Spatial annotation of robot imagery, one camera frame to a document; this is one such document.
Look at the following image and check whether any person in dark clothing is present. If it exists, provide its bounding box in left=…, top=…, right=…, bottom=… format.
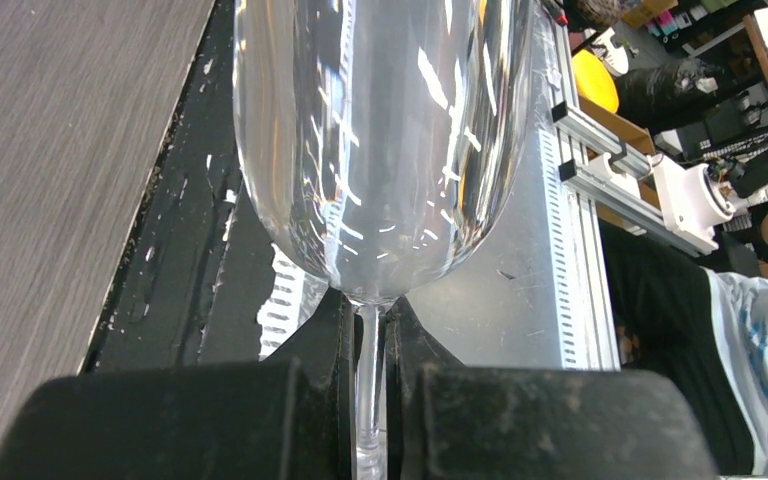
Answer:
left=600, top=222, right=768, bottom=477

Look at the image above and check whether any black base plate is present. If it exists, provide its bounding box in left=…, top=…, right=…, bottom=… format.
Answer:
left=79, top=0, right=332, bottom=376

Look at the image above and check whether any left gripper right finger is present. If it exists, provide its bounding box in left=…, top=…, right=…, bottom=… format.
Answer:
left=387, top=299, right=716, bottom=479

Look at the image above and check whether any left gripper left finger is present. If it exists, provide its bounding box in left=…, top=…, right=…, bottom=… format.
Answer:
left=0, top=291, right=354, bottom=479

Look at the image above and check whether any clear wine glass back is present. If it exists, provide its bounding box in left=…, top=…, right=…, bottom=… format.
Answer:
left=232, top=1, right=534, bottom=479

